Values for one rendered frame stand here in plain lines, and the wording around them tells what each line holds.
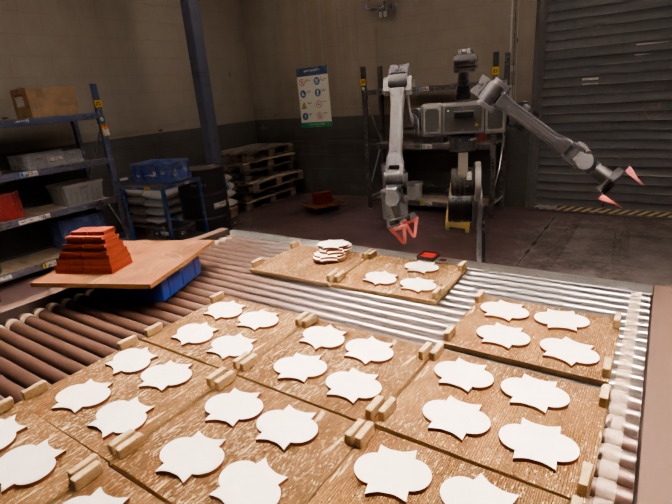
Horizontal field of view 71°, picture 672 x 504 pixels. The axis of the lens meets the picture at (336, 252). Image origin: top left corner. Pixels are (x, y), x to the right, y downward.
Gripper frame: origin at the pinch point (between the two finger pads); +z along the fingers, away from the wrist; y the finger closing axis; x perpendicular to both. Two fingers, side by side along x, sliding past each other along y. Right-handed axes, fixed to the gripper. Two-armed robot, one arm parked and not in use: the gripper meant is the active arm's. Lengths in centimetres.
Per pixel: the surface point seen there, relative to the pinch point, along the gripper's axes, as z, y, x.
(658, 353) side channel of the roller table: 37, 34, 73
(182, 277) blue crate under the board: -14, 46, -78
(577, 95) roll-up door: -39, -461, 22
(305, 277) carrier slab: 1.7, 22.5, -36.8
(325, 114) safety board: -144, -480, -318
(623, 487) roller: 39, 80, 66
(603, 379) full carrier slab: 35, 49, 62
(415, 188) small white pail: 6, -434, -190
